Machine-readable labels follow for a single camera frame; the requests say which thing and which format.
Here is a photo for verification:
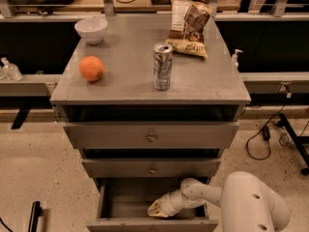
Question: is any silver drink can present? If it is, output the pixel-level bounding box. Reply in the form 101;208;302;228
154;43;173;91

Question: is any grey drawer cabinet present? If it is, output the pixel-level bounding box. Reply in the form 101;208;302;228
49;14;252;195

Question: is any black stand leg right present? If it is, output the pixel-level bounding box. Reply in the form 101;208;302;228
278;113;309;176

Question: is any black floor cable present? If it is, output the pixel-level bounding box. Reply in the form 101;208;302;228
245;94;309;161

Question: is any grey top drawer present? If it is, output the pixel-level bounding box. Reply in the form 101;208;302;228
64;122;239;149

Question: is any black bar on floor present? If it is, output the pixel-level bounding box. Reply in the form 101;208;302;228
28;201;42;232

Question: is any grey bottom drawer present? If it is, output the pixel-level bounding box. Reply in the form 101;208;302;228
86;177;218;232

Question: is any white pump bottle right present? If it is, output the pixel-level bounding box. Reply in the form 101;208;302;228
232;49;243;68

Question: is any orange fruit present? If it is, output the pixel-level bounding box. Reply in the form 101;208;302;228
79;56;105;81

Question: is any brown chip bag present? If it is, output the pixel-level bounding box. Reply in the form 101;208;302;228
166;0;213;58

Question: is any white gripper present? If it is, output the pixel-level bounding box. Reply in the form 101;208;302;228
148;190;184;218

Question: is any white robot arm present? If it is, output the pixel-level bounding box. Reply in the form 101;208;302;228
148;171;291;232

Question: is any grey middle drawer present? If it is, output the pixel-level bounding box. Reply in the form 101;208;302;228
82;158;220;178

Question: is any grey drawer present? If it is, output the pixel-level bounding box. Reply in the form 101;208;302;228
82;158;220;178
86;177;218;232
64;122;239;149

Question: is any white bowl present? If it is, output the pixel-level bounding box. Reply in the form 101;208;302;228
74;17;108;44

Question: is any clear sanitizer bottle left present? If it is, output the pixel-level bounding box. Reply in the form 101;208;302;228
1;57;23;81

